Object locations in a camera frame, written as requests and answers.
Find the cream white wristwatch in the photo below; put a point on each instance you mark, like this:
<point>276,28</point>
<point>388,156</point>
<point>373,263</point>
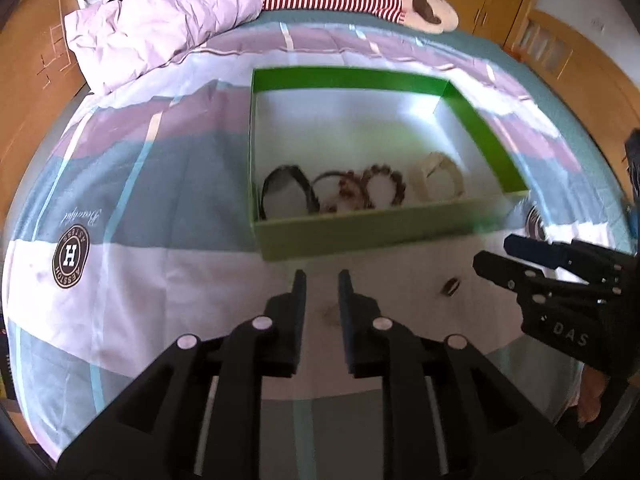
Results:
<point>437,178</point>

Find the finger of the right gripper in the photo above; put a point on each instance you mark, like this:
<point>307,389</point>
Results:
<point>592,263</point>
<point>520,274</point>

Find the pink grey patterned bedsheet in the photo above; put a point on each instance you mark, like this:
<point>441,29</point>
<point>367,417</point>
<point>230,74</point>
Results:
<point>134,230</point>

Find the pink pillow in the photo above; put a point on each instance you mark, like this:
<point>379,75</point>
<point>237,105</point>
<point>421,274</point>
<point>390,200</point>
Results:
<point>117,41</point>

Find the green cardboard box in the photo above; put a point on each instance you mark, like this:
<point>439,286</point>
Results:
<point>373,126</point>

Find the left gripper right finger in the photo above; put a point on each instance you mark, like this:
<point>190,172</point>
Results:
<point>448,412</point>

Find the thin metal bangle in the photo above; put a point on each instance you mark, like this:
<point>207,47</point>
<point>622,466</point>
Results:
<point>332,190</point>

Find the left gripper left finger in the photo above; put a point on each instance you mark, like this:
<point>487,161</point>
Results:
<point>194,412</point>

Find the black wristwatch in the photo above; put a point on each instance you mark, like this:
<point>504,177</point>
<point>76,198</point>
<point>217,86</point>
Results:
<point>287,193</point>

